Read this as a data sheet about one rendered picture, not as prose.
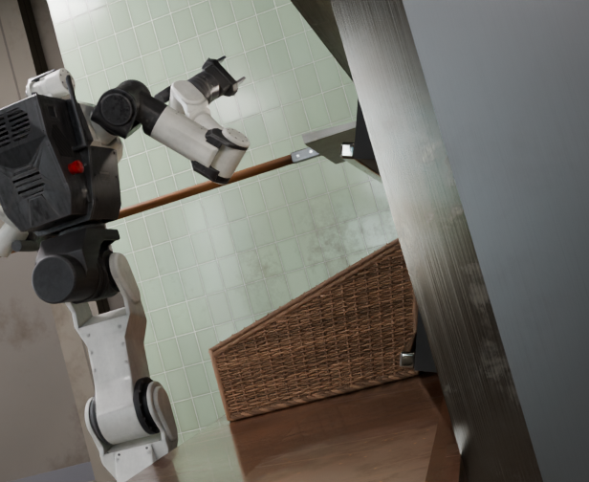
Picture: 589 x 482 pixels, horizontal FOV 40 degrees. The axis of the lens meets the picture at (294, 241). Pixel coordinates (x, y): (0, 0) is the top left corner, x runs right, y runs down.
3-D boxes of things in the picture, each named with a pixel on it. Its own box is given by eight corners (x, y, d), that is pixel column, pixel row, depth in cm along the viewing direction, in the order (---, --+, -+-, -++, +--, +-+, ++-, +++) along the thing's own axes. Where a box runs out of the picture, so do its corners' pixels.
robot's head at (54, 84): (64, 98, 206) (55, 66, 206) (32, 112, 209) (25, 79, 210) (79, 102, 212) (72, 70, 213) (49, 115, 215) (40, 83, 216)
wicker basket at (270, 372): (464, 334, 207) (433, 230, 209) (460, 365, 152) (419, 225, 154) (286, 379, 217) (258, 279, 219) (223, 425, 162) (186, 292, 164)
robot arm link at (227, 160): (219, 111, 218) (260, 152, 208) (201, 142, 221) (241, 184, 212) (190, 105, 209) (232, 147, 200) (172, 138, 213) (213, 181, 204)
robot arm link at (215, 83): (244, 82, 232) (221, 98, 224) (229, 101, 239) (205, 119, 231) (214, 50, 232) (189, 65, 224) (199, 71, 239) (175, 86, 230)
